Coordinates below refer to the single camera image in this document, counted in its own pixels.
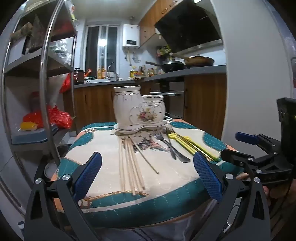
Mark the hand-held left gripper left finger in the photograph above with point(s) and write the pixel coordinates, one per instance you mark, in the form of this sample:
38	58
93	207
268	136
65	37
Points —
89	171

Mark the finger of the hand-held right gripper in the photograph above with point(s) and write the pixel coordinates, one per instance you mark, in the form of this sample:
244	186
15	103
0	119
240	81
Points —
246	137
233	156

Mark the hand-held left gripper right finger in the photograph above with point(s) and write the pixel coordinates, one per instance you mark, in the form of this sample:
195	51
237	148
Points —
207	176

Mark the wooden chopstick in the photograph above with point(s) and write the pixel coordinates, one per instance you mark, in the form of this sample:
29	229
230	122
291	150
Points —
130	169
121	166
134	169
138	169
145	157

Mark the white floral ceramic utensil holder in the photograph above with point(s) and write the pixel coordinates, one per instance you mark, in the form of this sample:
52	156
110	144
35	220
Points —
126	106

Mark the person's right hand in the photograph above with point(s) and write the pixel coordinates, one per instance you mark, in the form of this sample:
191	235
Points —
276	193

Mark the silver metal fork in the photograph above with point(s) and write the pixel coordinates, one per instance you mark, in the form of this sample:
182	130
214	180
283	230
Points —
182	157
170	150

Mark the printed teal and cream cloth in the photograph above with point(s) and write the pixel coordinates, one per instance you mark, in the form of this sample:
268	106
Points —
175	180

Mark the white ceramic drip tray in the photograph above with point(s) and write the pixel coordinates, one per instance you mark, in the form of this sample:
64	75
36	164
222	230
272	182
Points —
122	130

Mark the large red plastic bag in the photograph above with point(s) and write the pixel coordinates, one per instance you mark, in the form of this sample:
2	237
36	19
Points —
60	118

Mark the wooden base cabinets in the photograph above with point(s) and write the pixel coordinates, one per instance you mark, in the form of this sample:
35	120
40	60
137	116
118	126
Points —
92	104

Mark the yellow plastic item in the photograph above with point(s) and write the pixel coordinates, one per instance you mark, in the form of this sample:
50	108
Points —
29	126

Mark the built-in oven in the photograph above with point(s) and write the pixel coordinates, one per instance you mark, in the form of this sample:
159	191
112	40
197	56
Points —
175	104

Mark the grey kitchen counter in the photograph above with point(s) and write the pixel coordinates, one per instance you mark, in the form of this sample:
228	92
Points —
203	70

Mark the brown wok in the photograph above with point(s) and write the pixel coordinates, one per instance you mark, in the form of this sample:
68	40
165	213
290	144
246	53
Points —
201	61

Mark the hanging red plastic bag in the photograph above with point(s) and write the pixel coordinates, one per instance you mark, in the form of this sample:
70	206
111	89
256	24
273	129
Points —
66	84

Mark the dark red cooker pot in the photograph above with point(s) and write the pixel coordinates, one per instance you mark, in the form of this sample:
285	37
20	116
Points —
79	76

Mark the amber oil bottles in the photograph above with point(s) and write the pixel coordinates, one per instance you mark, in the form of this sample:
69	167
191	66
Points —
101	73

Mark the black wok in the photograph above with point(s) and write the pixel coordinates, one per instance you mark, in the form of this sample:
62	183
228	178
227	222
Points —
173	67

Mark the chrome faucet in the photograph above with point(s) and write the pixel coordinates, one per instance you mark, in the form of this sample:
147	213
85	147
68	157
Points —
110	70

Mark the yellow oil bottle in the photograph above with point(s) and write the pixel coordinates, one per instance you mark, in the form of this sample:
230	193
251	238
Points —
133	73

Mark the row of condiment bottles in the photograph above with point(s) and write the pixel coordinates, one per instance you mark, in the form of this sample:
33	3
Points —
149	72

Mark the kitchen window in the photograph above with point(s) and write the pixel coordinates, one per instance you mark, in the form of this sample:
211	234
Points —
101	51

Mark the metal shelf rack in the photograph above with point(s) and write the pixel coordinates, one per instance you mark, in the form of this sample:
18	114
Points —
34	62

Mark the clear plastic bag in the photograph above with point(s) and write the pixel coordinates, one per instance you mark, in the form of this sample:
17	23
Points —
61	51

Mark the black range hood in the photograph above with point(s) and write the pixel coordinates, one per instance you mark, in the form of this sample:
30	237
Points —
187	25

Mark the white water heater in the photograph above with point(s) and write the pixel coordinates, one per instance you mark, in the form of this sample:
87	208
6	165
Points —
131	34

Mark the wall spice rack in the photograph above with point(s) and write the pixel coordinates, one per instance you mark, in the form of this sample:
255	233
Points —
163	51

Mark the wooden wall cabinets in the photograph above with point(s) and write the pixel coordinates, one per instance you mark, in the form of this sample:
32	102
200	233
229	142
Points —
150	25

